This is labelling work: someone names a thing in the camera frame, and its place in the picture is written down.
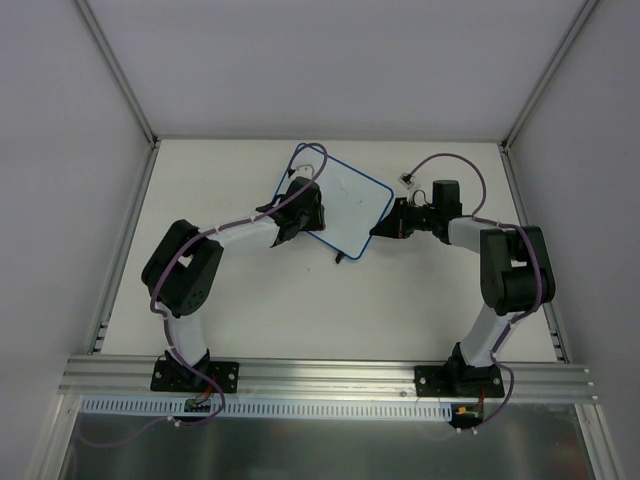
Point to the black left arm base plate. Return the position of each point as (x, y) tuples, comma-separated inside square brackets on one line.
[(169, 375)]

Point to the aluminium front rail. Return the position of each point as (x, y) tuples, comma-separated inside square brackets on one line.
[(324, 380)]

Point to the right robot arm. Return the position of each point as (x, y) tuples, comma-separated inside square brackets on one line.
[(516, 278)]

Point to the white slotted cable duct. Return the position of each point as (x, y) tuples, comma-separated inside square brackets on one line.
[(268, 408)]

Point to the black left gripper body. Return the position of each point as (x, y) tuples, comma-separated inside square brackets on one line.
[(289, 227)]

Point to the aluminium corner frame post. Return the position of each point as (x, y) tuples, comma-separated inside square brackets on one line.
[(91, 22)]

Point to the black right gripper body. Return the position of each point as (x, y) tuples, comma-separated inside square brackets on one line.
[(398, 222)]

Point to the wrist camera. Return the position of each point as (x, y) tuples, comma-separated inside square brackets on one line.
[(303, 171), (407, 180)]

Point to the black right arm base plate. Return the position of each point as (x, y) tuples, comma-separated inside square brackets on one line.
[(439, 381)]

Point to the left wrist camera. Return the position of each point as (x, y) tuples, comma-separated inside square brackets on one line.
[(303, 171)]

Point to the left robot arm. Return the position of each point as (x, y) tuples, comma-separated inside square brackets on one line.
[(180, 273)]

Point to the blue-framed small whiteboard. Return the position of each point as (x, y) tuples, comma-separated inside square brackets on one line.
[(354, 202)]

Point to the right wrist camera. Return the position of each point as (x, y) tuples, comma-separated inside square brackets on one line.
[(407, 180)]

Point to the right aluminium frame post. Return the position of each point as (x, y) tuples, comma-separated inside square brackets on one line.
[(568, 39)]

